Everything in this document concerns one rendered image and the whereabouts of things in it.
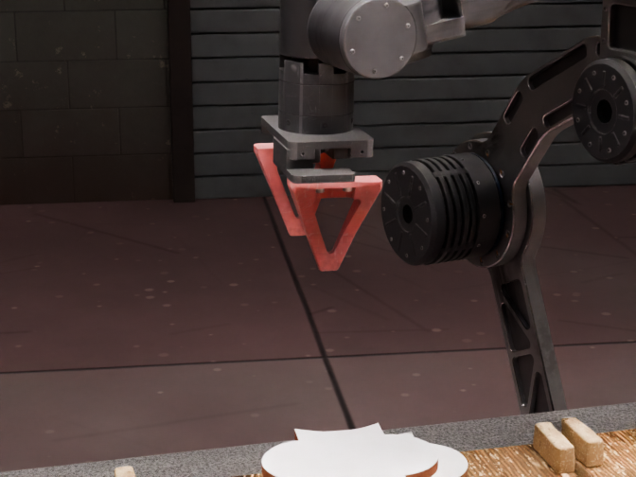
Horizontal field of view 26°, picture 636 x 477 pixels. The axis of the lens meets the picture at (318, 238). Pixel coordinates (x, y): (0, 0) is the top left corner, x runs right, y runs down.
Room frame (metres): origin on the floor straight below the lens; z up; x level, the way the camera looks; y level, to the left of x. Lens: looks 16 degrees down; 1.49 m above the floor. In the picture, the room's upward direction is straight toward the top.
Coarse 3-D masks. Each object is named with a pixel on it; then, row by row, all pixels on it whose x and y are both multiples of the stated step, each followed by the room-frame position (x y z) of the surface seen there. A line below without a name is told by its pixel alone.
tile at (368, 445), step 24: (312, 432) 1.09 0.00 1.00; (336, 432) 1.09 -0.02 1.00; (360, 432) 1.09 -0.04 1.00; (264, 456) 1.04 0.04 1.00; (288, 456) 1.04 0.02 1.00; (312, 456) 1.04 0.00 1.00; (336, 456) 1.04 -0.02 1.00; (360, 456) 1.04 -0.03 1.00; (384, 456) 1.04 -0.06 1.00; (408, 456) 1.04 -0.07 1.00; (432, 456) 1.04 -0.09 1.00
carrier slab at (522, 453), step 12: (528, 444) 1.19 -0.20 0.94; (468, 456) 1.17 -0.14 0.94; (480, 456) 1.17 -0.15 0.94; (492, 456) 1.17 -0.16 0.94; (504, 456) 1.17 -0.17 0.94; (516, 456) 1.17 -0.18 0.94; (528, 456) 1.17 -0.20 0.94; (540, 456) 1.17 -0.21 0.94; (468, 468) 1.14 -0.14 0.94; (480, 468) 1.14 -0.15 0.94; (492, 468) 1.14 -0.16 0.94; (504, 468) 1.14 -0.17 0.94; (516, 468) 1.14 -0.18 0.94; (528, 468) 1.14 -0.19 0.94; (540, 468) 1.14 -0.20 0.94; (552, 468) 1.14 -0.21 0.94
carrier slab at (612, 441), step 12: (612, 432) 1.22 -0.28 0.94; (624, 432) 1.22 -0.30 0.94; (612, 444) 1.19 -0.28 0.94; (624, 444) 1.19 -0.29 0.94; (612, 456) 1.17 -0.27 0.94; (624, 456) 1.17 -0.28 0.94; (576, 468) 1.16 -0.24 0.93; (588, 468) 1.14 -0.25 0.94; (600, 468) 1.14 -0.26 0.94; (612, 468) 1.14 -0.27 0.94; (624, 468) 1.14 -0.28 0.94
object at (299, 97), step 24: (288, 72) 1.01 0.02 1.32; (312, 72) 1.01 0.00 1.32; (336, 72) 1.02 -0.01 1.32; (288, 96) 1.01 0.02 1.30; (312, 96) 1.00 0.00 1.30; (336, 96) 1.01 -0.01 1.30; (264, 120) 1.06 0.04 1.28; (288, 120) 1.01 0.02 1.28; (312, 120) 1.00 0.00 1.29; (336, 120) 1.01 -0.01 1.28; (288, 144) 0.98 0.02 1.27; (312, 144) 0.98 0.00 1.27; (336, 144) 0.98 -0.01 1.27; (360, 144) 0.99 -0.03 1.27
